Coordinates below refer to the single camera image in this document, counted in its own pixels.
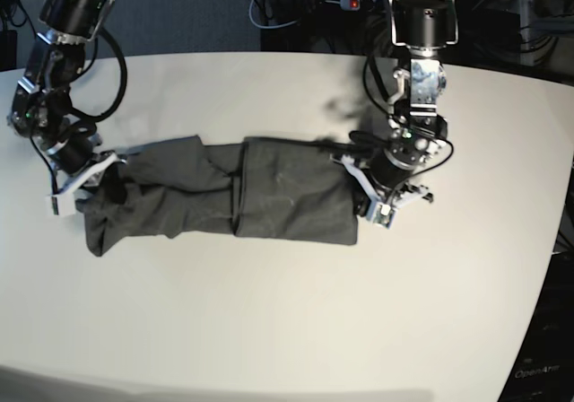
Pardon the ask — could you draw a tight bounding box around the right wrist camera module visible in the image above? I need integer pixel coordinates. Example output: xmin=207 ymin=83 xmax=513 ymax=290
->
xmin=46 ymin=194 xmax=77 ymax=217

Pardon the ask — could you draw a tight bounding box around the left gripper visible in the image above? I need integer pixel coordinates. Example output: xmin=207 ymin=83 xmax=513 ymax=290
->
xmin=331 ymin=148 xmax=434 ymax=217

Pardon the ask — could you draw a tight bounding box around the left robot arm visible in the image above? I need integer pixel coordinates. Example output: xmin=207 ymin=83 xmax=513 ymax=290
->
xmin=332 ymin=0 xmax=458 ymax=228

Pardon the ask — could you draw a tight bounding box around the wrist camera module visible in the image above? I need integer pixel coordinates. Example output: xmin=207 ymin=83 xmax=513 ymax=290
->
xmin=363 ymin=201 xmax=396 ymax=229
xmin=46 ymin=194 xmax=77 ymax=217

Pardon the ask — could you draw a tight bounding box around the white cable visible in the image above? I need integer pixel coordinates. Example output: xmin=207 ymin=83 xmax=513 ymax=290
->
xmin=247 ymin=0 xmax=299 ymax=30

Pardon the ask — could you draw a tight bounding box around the aluminium frame profile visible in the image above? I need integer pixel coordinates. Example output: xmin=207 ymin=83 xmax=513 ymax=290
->
xmin=517 ymin=0 xmax=573 ymax=66

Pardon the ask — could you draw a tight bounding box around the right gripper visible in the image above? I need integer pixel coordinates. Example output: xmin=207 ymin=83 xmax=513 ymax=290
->
xmin=44 ymin=135 xmax=135 ymax=205

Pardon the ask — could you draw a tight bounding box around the black OpenArm base box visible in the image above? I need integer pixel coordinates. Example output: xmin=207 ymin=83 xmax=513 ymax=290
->
xmin=499 ymin=252 xmax=573 ymax=401

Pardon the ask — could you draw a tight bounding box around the dark grey T-shirt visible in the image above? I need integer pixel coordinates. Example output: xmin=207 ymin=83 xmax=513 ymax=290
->
xmin=76 ymin=136 xmax=359 ymax=256

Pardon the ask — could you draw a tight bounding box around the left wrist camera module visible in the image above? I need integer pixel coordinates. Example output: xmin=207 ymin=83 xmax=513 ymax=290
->
xmin=363 ymin=201 xmax=396 ymax=229

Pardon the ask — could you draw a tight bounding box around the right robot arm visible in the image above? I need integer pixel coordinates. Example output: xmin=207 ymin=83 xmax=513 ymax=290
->
xmin=7 ymin=0 xmax=127 ymax=216

